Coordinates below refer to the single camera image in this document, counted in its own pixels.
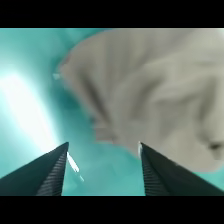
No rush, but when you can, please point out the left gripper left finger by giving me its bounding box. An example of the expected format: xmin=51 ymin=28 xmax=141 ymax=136
xmin=0 ymin=141 xmax=70 ymax=197

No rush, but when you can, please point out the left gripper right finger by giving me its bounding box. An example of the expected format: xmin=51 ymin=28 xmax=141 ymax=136
xmin=139 ymin=141 xmax=224 ymax=197

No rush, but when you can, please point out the grey garment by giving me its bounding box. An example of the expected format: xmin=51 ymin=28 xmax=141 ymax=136
xmin=58 ymin=27 xmax=224 ymax=174

